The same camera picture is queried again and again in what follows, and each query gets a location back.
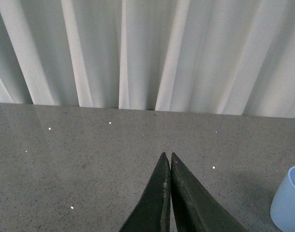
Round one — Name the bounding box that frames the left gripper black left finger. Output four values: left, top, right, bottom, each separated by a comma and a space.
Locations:
120, 152, 171, 232

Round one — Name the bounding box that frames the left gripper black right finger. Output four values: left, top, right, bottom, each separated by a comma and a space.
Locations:
171, 153, 247, 232

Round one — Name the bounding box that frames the blue plastic cup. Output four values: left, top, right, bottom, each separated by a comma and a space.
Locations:
270, 166, 295, 232

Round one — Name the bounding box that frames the white curtain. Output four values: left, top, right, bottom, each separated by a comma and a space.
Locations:
0, 0, 295, 118

